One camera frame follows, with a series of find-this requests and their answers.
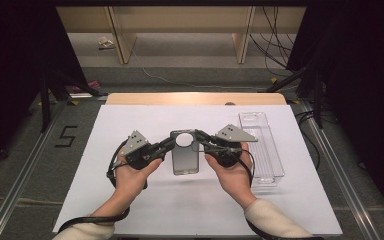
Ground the white table mat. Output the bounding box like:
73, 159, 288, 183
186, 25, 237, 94
52, 104, 344, 236

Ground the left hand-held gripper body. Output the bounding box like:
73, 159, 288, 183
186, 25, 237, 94
121, 129, 155, 170

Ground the bundle of black cables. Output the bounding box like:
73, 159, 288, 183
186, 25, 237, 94
248, 5, 298, 78

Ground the left hand-held gripper cable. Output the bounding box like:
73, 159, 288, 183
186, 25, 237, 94
56, 139, 148, 235

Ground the crumpled white paper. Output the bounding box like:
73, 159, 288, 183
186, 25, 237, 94
97, 36, 116, 51

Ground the black curtain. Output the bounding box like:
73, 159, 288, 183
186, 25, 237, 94
0, 0, 89, 176
285, 0, 384, 229

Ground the clear plastic tray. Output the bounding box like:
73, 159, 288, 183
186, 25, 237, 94
238, 111, 286, 187

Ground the person's left hand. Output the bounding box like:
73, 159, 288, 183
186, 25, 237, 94
114, 157, 164, 207

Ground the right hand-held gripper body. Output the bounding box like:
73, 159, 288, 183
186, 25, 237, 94
207, 123, 259, 169

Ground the right hand-held gripper cable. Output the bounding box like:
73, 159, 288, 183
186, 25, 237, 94
238, 148, 326, 240

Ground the person's right hand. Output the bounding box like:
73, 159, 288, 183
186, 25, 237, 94
204, 142, 258, 211

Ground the beige wooden shelf unit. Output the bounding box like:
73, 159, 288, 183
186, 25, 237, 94
55, 5, 307, 65

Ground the aluminium floor rail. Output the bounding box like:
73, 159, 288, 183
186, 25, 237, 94
299, 99, 383, 240
0, 99, 68, 240

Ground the hand-held gripper cable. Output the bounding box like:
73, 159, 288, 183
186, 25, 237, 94
238, 148, 326, 240
56, 139, 148, 235

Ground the grey phone case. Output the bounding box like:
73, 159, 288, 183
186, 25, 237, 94
169, 129, 201, 176

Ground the pink item on floor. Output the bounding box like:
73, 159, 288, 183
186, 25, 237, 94
72, 79, 101, 94

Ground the black metal stand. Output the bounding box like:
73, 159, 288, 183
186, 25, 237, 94
39, 70, 110, 134
265, 65, 325, 130

